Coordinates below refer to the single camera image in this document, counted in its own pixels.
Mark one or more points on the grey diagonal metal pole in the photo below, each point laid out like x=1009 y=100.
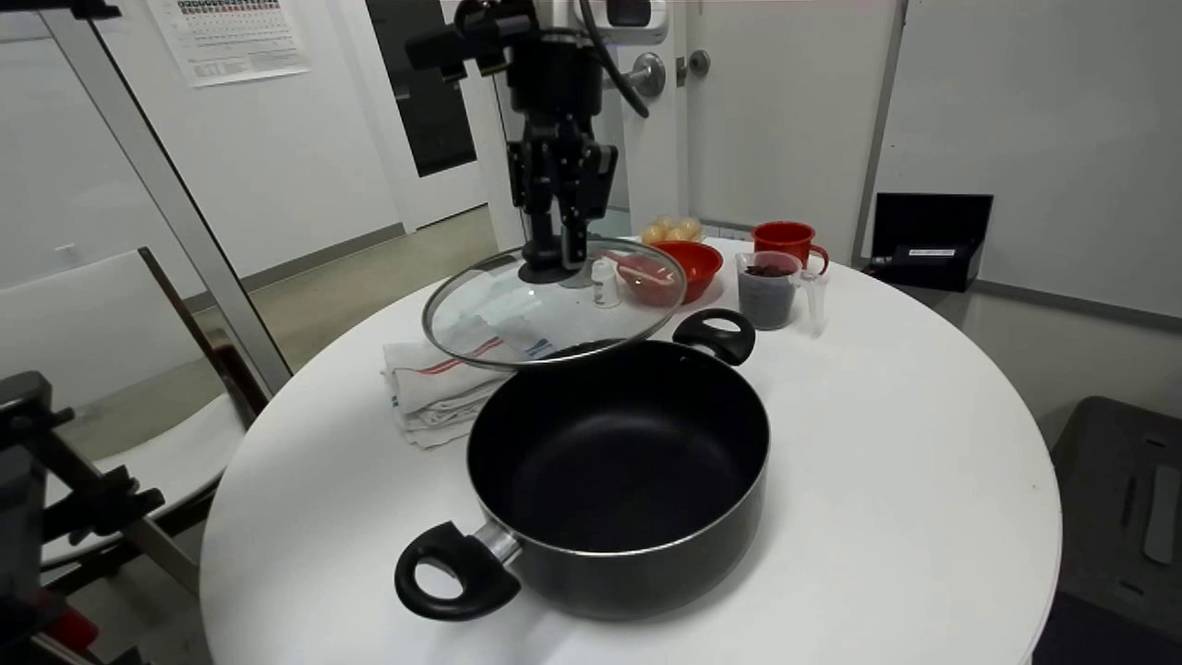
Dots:
x=161 y=186

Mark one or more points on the red mug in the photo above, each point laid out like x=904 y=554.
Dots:
x=786 y=237

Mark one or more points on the black open box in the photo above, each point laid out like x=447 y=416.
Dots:
x=927 y=226

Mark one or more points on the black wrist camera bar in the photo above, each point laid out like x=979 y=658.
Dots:
x=447 y=47

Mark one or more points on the silver door lock knob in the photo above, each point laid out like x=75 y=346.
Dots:
x=693 y=65

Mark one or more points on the white printed cloth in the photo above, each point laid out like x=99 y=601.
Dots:
x=429 y=397

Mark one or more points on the pale yellow bread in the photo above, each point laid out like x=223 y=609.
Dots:
x=669 y=230

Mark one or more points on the clear plastic glass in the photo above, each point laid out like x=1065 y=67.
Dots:
x=813 y=306

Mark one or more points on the clear measuring cup dark contents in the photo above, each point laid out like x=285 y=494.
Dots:
x=771 y=306

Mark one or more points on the white wall poster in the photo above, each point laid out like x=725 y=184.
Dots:
x=225 y=38

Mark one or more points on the black case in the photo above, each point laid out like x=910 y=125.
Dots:
x=1112 y=530

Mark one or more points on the black metal stand equipment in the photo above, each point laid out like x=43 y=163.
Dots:
x=25 y=494

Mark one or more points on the red bowl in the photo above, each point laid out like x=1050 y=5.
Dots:
x=704 y=262

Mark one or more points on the white door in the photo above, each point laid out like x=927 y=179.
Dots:
x=787 y=136

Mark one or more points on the glass lid with black knob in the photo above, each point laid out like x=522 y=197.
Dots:
x=517 y=324

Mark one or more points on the white chair with dark frame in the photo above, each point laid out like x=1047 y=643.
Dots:
x=75 y=325

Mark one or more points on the small white shaker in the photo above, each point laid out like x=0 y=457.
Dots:
x=603 y=287

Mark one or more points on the wooden spoon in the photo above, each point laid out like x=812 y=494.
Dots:
x=649 y=275

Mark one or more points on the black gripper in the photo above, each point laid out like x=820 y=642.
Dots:
x=554 y=95

